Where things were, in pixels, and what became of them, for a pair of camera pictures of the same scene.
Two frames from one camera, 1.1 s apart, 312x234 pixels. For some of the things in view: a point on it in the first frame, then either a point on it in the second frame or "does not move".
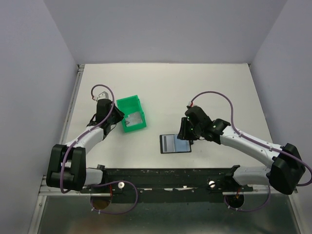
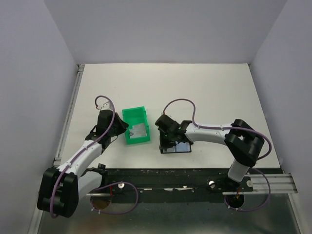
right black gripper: x=183 y=133 → x=161 y=132
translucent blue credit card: x=181 y=145 does not move
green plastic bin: x=128 y=106 → x=138 y=131
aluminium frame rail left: x=80 y=70 does not move
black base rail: x=185 y=181 does not move
